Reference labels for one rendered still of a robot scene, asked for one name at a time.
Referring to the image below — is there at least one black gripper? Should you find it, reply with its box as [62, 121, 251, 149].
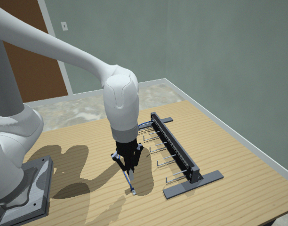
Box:
[111, 139, 144, 181]

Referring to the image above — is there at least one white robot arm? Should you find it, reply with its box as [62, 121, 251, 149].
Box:
[0, 8, 139, 218]

